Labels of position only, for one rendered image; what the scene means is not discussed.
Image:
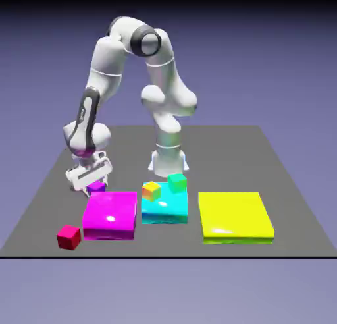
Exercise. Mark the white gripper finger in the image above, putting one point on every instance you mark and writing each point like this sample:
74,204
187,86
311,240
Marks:
85,191
105,180

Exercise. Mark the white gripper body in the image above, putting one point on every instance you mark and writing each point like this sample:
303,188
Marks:
88,174

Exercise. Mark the small purple cube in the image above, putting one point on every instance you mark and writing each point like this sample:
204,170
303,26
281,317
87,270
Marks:
96,187

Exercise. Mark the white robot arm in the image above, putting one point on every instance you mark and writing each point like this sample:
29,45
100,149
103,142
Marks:
160,73

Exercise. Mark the small orange cube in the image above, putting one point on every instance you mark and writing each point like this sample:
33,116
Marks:
151,191

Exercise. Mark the small red cube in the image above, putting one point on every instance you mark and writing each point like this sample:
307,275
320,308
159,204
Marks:
69,237

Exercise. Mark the small green cube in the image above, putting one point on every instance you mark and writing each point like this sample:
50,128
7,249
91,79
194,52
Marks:
177,182

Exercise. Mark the large magenta box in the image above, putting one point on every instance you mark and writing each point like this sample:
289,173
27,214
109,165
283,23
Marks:
110,213

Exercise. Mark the large cyan box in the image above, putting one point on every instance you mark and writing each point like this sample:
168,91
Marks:
165,206

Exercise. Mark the large yellow box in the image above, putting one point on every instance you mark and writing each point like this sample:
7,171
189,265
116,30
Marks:
234,214

